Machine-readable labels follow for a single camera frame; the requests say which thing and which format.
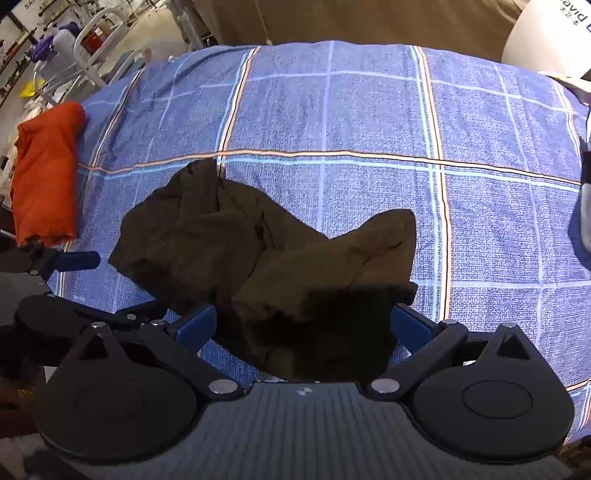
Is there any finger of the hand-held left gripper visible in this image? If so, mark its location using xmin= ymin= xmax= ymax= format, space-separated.
xmin=14 ymin=243 xmax=101 ymax=278
xmin=69 ymin=299 xmax=167 ymax=326

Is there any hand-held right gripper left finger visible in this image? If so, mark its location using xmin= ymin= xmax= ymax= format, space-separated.
xmin=76 ymin=304 xmax=246 ymax=401

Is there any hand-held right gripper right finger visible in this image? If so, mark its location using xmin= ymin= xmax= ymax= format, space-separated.
xmin=368 ymin=305 xmax=539 ymax=398

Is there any dark brown shirt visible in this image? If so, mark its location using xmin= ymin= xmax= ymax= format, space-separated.
xmin=108 ymin=158 xmax=419 ymax=384

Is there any orange garment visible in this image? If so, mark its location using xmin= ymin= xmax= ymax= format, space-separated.
xmin=10 ymin=102 xmax=88 ymax=248

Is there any yellow item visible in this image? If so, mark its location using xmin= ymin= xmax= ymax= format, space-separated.
xmin=20 ymin=78 xmax=48 ymax=99

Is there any grey black cloth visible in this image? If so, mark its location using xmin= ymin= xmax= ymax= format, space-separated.
xmin=568 ymin=150 xmax=591 ymax=253

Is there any purple cloth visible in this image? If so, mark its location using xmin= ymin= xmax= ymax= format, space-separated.
xmin=30 ymin=21 xmax=81 ymax=64

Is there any red box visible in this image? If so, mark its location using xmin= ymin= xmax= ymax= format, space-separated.
xmin=81 ymin=27 xmax=108 ymax=61

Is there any metal shelf rack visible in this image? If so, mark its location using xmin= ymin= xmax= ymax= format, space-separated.
xmin=0 ymin=0 xmax=54 ymax=95

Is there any blue plaid bed sheet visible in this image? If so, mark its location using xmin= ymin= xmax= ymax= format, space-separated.
xmin=48 ymin=41 xmax=591 ymax=444

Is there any brown fabric sofa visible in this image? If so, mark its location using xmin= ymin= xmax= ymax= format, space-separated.
xmin=203 ymin=0 xmax=532 ymax=63

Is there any white printed bag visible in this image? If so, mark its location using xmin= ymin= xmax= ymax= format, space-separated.
xmin=501 ymin=0 xmax=591 ymax=80

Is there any white metal frame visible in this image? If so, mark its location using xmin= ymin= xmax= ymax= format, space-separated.
xmin=34 ymin=7 xmax=141 ymax=100

